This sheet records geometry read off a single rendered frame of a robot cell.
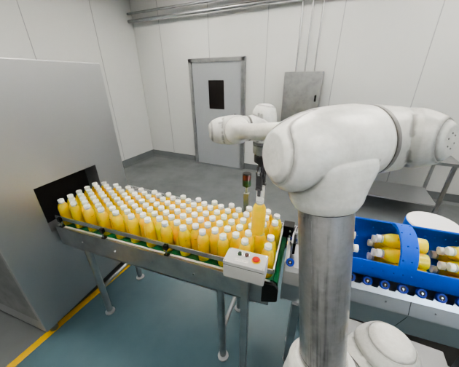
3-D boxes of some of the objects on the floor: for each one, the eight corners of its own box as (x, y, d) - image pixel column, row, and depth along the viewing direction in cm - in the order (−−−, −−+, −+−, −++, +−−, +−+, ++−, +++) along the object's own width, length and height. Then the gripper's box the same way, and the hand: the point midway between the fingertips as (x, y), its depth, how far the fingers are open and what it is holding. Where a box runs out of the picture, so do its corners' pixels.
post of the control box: (244, 383, 153) (248, 277, 110) (238, 381, 154) (240, 275, 111) (245, 376, 156) (250, 271, 113) (240, 374, 157) (242, 269, 114)
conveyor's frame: (267, 380, 154) (277, 288, 116) (88, 307, 204) (53, 226, 166) (277, 316, 195) (288, 232, 156) (126, 269, 245) (106, 196, 206)
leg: (290, 365, 162) (301, 307, 135) (282, 362, 164) (291, 304, 137) (291, 357, 167) (301, 299, 140) (283, 354, 169) (292, 296, 142)
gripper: (267, 160, 92) (264, 210, 102) (274, 149, 106) (270, 193, 116) (249, 159, 94) (248, 207, 105) (259, 148, 108) (256, 191, 119)
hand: (260, 194), depth 109 cm, fingers closed on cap, 4 cm apart
